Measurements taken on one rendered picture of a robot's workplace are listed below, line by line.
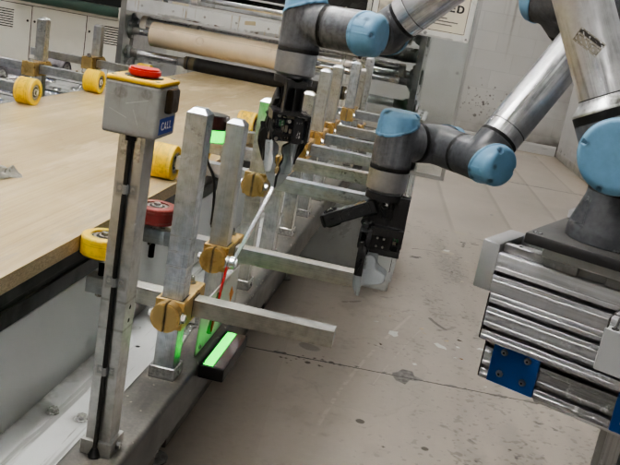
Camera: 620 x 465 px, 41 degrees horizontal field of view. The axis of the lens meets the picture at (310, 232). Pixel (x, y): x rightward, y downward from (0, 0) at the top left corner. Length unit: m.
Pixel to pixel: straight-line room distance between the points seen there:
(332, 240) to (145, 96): 3.37
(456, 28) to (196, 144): 2.81
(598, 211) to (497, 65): 9.20
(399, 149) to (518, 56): 9.15
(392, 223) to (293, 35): 0.39
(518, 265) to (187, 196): 0.58
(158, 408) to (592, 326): 0.73
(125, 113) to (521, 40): 9.73
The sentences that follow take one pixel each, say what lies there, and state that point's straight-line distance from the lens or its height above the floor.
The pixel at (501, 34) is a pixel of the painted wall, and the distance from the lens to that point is 10.60.
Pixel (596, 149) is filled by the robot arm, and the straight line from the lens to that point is 1.29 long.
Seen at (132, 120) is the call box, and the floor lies 1.17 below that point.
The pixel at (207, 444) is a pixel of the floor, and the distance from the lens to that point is 2.64.
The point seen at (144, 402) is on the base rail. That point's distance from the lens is 1.36.
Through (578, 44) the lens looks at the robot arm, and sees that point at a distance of 1.32.
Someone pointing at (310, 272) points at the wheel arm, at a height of 0.84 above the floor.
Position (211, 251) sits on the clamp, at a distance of 1.57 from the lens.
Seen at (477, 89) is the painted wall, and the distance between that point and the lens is 10.61.
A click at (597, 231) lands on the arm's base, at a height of 1.07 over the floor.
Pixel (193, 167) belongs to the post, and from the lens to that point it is 1.31.
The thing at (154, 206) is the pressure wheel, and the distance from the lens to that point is 1.67.
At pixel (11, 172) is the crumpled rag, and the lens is 1.79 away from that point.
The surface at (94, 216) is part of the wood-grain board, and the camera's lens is 1.57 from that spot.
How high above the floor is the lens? 1.35
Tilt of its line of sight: 15 degrees down
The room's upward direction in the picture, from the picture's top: 10 degrees clockwise
